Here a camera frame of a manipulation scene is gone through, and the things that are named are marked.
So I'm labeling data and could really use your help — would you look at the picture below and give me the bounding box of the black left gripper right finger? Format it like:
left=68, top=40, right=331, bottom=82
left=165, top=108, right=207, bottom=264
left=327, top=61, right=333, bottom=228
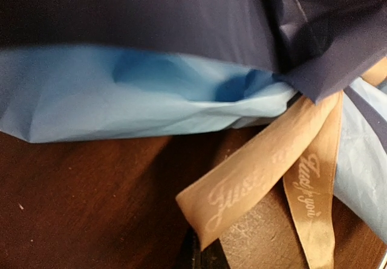
left=201, top=241, right=230, bottom=269

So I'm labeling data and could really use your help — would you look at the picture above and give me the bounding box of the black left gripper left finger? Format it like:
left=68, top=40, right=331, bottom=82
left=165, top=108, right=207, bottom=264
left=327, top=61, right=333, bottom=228
left=180, top=228, right=201, bottom=269

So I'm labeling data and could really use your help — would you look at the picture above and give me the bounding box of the beige ribbon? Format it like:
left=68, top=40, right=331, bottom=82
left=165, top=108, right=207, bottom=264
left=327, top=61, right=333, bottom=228
left=176, top=59, right=386, bottom=268

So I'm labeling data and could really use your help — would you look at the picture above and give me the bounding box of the blue wrapping paper sheet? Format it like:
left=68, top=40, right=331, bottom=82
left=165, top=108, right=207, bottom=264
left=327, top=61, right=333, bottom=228
left=0, top=0, right=387, bottom=236

